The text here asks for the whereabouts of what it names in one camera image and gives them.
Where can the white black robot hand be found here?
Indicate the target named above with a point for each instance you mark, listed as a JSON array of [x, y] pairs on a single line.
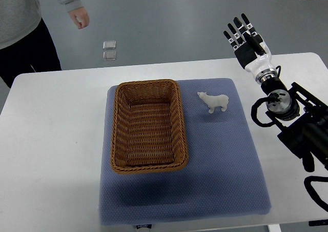
[[252, 53]]

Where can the white toy polar bear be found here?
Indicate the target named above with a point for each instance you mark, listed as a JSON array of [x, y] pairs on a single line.
[[214, 101]]

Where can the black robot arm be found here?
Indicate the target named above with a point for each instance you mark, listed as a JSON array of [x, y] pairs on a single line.
[[300, 116]]

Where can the brown wicker basket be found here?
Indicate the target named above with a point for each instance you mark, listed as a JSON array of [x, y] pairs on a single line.
[[148, 128]]

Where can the person's bare hand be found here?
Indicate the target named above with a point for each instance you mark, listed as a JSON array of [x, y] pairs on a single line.
[[80, 17]]

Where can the lower metal floor plate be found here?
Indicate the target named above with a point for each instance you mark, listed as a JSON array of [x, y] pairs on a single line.
[[109, 55]]

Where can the metal floor plate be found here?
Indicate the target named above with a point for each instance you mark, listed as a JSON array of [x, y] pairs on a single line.
[[109, 55], [109, 45]]

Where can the upper metal floor plate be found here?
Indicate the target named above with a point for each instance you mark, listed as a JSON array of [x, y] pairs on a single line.
[[109, 45]]

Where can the blue quilted mat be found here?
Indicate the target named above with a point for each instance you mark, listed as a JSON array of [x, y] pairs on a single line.
[[223, 177]]

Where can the black table control panel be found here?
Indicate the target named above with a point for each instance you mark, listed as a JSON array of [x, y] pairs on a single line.
[[318, 223]]

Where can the person in grey sweater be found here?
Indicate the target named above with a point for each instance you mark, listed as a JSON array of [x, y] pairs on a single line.
[[26, 44]]

